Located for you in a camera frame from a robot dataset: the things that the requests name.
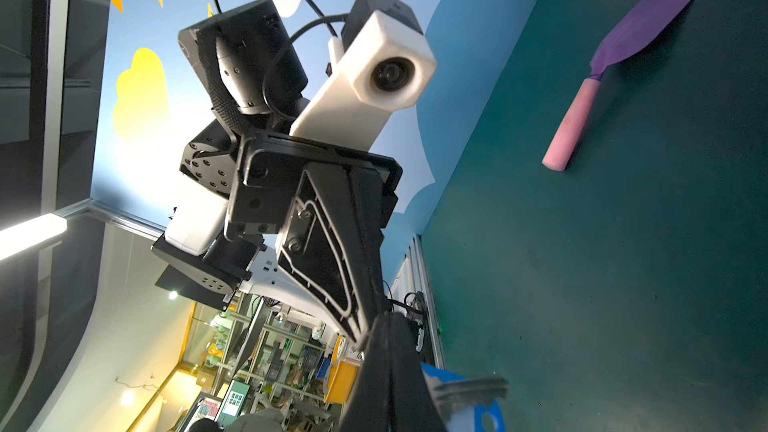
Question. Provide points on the key with blue tag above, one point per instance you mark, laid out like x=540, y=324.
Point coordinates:
x=464, y=404

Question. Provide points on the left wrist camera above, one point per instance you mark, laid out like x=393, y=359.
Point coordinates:
x=381, y=64

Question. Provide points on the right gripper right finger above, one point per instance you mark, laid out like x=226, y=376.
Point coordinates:
x=411, y=406

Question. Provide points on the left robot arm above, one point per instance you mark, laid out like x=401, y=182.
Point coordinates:
x=245, y=60

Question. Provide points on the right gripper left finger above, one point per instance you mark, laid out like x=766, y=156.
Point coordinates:
x=368, y=406

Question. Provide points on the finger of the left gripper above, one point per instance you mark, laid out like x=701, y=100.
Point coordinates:
x=368, y=202
x=319, y=247

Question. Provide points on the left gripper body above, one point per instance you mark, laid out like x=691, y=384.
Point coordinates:
x=278, y=175

